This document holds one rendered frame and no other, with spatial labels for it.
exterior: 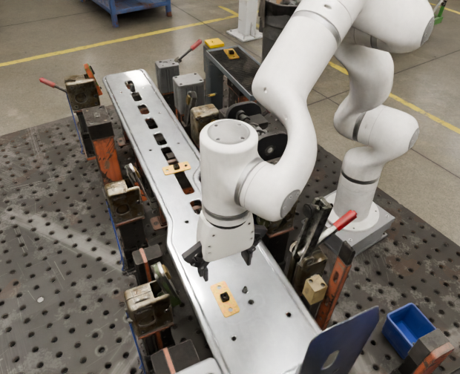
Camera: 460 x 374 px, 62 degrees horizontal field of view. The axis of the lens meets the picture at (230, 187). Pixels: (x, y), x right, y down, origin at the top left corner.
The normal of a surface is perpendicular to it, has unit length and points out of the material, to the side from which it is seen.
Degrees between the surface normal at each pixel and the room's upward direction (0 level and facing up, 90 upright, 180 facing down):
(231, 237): 91
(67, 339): 0
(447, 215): 0
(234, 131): 0
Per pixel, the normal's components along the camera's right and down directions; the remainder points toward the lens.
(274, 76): -0.36, -0.28
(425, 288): 0.03, -0.73
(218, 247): 0.33, 0.66
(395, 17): 0.21, 0.37
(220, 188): -0.53, 0.56
